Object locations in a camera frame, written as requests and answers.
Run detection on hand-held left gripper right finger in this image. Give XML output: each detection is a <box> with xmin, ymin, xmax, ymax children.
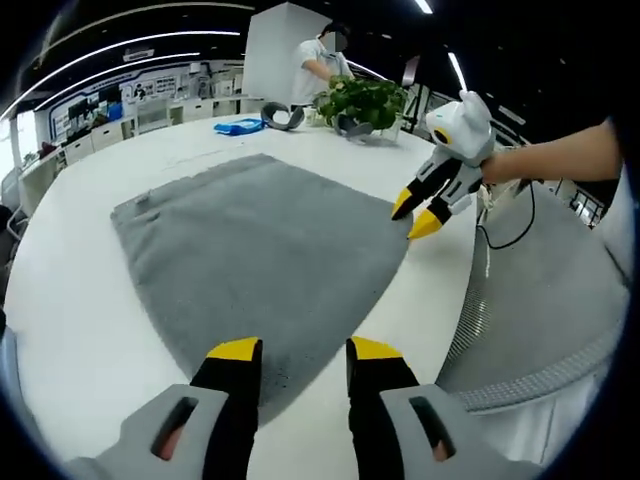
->
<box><xmin>344</xmin><ymin>335</ymin><xmax>544</xmax><ymax>480</ymax></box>

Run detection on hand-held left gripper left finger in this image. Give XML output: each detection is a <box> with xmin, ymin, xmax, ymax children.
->
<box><xmin>64</xmin><ymin>336</ymin><xmax>264</xmax><ymax>480</ymax></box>

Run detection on grey towel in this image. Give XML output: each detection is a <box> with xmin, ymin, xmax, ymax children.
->
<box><xmin>109</xmin><ymin>153</ymin><xmax>416</xmax><ymax>429</ymax></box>

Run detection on grey curved headrest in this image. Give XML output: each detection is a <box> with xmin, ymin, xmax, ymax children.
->
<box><xmin>333</xmin><ymin>112</ymin><xmax>375</xmax><ymax>139</ymax></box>

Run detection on green potted plant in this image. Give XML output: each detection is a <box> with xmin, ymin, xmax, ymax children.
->
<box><xmin>313</xmin><ymin>74</ymin><xmax>409</xmax><ymax>132</ymax></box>

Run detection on blue wipes packet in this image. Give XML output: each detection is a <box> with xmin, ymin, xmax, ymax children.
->
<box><xmin>213</xmin><ymin>117</ymin><xmax>264</xmax><ymax>137</ymax></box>

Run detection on white mesh office chair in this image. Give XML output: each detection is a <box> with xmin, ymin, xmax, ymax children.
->
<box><xmin>134</xmin><ymin>99</ymin><xmax>174</xmax><ymax>134</ymax></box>

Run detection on row of white cabinets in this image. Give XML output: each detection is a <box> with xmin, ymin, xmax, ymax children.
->
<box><xmin>22</xmin><ymin>97</ymin><xmax>266</xmax><ymax>201</ymax></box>

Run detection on black cable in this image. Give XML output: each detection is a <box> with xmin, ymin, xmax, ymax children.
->
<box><xmin>476</xmin><ymin>177</ymin><xmax>536</xmax><ymax>251</ymax></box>

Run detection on grey headband strap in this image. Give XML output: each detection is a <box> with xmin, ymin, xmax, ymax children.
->
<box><xmin>260</xmin><ymin>101</ymin><xmax>306</xmax><ymax>132</ymax></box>

